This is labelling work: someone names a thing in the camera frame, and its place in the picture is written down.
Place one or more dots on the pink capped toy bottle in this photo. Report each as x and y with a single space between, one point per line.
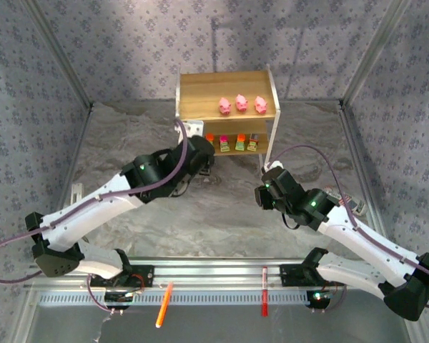
224 143

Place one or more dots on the orange capped toy bottle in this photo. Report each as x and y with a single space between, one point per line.
240 142
210 137

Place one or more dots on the brown and yellow toy box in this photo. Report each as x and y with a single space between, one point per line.
254 142

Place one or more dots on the pink plastic pig toy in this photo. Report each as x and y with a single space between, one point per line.
260 105
224 106
241 103

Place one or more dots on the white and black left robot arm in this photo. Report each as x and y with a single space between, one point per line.
93 218

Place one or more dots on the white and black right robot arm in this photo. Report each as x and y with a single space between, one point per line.
346 232

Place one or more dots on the white striped flat object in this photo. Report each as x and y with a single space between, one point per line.
354 205

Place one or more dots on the red marker pen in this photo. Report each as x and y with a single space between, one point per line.
265 293

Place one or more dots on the black controller board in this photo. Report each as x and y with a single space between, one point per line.
318 300
118 297

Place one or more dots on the grey metal front panel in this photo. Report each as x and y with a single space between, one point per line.
218 328

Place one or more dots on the orange marker pen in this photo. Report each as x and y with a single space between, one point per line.
164 303

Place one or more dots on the aluminium frame side rail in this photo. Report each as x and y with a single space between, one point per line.
74 160
357 160

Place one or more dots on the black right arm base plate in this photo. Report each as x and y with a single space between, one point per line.
289 275

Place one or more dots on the wooden shelf with white frame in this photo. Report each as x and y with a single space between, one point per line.
207 89

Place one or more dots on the aluminium mounting rail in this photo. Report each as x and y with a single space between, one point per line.
218 271

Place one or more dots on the white plastic bracket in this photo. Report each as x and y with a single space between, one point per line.
77 191

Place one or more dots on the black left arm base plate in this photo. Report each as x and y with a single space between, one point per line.
146 275

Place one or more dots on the aluminium frame post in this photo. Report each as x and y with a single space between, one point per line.
60 53
373 53

